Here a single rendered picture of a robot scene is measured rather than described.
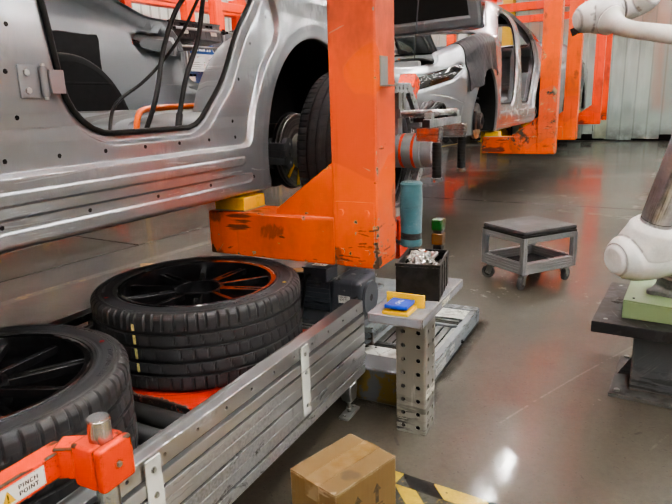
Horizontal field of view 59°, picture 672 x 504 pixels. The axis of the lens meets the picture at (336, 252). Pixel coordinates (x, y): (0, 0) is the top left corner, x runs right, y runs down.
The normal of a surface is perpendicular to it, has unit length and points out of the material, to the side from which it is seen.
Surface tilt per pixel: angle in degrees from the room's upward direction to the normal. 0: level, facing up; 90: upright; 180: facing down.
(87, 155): 92
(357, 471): 0
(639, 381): 90
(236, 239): 90
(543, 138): 90
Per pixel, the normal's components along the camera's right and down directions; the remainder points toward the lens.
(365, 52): -0.45, 0.23
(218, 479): 0.89, 0.08
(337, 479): -0.04, -0.97
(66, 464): 0.03, 0.25
